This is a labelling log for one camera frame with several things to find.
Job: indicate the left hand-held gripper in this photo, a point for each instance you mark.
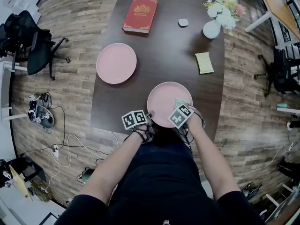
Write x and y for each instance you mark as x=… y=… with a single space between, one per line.
x=133 y=119

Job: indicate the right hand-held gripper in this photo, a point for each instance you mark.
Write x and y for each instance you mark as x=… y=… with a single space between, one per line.
x=180 y=116

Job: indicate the green patterned sponge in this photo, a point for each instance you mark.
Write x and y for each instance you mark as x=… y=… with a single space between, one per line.
x=181 y=101

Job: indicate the pink plate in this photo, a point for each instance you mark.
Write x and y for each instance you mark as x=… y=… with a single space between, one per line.
x=161 y=99
x=116 y=63

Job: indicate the person's right forearm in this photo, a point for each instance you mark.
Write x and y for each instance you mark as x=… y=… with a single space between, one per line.
x=213 y=163

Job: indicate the person's left forearm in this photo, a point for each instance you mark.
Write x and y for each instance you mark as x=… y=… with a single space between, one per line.
x=110 y=172

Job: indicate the yellow green sponge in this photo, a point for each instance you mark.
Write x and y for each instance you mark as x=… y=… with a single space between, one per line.
x=204 y=63

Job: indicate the person's black clothing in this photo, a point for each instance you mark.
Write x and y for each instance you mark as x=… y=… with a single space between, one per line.
x=161 y=189

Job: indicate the white ceramic vase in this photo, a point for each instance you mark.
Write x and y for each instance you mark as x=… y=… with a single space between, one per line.
x=211 y=29

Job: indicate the small white oval case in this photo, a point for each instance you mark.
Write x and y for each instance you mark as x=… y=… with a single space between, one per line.
x=183 y=23

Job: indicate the black office chair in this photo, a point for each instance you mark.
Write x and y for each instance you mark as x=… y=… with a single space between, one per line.
x=283 y=76
x=37 y=55

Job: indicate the white vase with flowers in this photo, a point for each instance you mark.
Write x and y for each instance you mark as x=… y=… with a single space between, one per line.
x=225 y=12

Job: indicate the red hardcover book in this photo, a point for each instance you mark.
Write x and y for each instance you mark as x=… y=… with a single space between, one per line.
x=140 y=14

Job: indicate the white power strip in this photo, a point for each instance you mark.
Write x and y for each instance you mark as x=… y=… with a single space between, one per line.
x=55 y=154

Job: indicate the grey domed backpack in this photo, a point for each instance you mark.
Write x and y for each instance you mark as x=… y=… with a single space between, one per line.
x=47 y=119

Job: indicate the small metal buckle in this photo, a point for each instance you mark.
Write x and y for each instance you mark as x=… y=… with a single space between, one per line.
x=166 y=222

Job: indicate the wooden desk white legs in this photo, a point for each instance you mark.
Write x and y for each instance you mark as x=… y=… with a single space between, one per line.
x=281 y=10

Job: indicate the yellow board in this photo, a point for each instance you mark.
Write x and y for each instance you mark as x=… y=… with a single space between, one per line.
x=20 y=183

